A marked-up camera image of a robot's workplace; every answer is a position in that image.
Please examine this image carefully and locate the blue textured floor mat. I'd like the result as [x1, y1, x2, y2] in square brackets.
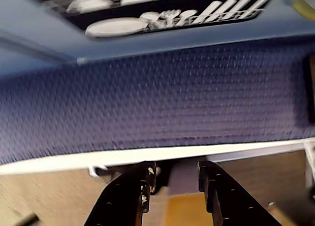
[0, 38, 315, 165]

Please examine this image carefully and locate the blue toy kitchen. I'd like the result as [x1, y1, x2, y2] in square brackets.
[0, 0, 315, 76]

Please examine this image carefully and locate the gold dishwasher handle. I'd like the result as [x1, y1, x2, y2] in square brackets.
[291, 0, 315, 20]

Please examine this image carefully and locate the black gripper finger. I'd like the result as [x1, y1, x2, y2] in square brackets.
[83, 161, 157, 226]
[198, 161, 279, 226]

